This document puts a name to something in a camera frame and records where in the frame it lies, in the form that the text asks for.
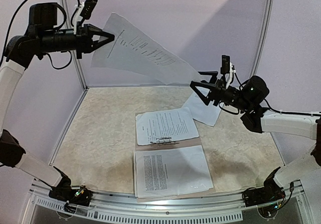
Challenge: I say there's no left aluminium frame post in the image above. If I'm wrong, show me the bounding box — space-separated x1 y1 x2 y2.
49 0 88 166

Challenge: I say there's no metal folder clip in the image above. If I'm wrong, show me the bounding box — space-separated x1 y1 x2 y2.
150 137 180 145

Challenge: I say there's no stack of printed papers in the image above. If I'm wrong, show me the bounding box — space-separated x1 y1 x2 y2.
182 93 221 127

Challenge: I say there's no aluminium front rail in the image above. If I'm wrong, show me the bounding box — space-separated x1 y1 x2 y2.
24 181 309 223

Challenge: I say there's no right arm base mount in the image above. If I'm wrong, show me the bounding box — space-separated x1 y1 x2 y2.
242 181 294 209

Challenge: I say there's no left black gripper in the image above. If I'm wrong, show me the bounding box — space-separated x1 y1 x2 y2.
38 20 115 57

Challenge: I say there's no aluminium frame post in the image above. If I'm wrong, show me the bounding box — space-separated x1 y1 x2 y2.
49 0 88 166
249 0 273 78

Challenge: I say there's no right aluminium frame post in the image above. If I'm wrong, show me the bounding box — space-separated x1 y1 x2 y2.
249 0 273 78

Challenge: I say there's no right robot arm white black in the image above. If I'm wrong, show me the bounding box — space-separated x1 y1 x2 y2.
190 72 320 202

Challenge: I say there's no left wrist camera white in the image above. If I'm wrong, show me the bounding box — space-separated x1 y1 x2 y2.
71 0 98 32

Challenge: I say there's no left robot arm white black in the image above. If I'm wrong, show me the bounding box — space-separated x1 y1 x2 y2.
1 3 115 201

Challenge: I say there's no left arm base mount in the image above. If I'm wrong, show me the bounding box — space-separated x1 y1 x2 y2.
49 185 93 207

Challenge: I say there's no translucent brown folder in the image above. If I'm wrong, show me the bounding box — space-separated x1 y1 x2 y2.
134 133 217 203

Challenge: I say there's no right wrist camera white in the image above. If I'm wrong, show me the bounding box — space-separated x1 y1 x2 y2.
220 55 236 89

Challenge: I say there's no printed paper sheet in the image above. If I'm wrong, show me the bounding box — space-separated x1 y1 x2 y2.
133 144 215 199
91 13 202 85
135 107 199 146

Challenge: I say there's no perforated metal strip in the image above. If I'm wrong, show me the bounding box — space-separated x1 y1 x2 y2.
30 197 243 223

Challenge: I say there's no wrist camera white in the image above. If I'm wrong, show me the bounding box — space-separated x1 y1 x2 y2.
71 0 98 32
220 55 236 89

